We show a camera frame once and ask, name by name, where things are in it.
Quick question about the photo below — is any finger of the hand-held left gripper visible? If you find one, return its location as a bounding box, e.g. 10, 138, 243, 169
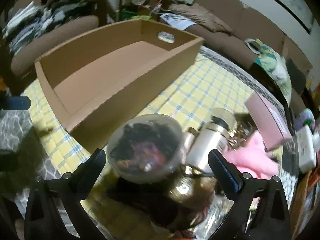
0, 96, 31, 111

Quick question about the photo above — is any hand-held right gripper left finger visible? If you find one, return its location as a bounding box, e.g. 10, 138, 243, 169
24, 149, 107, 240

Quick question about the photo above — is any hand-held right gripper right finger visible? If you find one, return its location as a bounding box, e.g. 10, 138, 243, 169
208, 149, 292, 240

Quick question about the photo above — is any pink cloth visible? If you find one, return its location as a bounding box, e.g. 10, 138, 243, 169
225, 130, 280, 180

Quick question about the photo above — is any gold hair clip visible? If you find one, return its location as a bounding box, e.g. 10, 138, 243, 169
226, 114, 253, 150

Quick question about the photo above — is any clear dome container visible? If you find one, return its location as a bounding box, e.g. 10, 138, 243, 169
106, 114, 185, 184

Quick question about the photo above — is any cardboard box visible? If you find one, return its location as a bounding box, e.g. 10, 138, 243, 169
34, 19, 205, 153

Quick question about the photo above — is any silver white bottle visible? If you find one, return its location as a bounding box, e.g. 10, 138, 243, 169
186, 107, 237, 173

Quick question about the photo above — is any pink box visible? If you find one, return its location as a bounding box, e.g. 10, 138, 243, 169
245, 91, 293, 150

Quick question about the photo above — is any brown armchair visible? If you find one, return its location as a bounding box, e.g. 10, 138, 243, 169
10, 15, 99, 78

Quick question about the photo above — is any white plastic box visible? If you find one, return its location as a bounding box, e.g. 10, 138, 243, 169
296, 125, 317, 173

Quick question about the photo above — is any pile of folded clothes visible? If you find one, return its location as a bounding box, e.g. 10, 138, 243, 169
2, 0, 88, 53

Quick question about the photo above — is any yellow checked blanket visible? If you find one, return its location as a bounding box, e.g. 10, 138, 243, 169
20, 46, 288, 240

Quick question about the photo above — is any purple ball toy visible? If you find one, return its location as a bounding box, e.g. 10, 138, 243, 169
295, 109, 315, 130

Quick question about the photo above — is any printed tote bag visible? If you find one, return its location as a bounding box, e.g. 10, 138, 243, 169
245, 39, 293, 105

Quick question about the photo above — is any green bag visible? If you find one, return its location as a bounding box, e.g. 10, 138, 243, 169
122, 9, 150, 20

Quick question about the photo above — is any brown sofa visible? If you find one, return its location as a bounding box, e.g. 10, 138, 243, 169
165, 0, 313, 70

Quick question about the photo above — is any printed paper leaflet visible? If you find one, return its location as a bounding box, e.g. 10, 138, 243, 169
160, 12, 198, 30

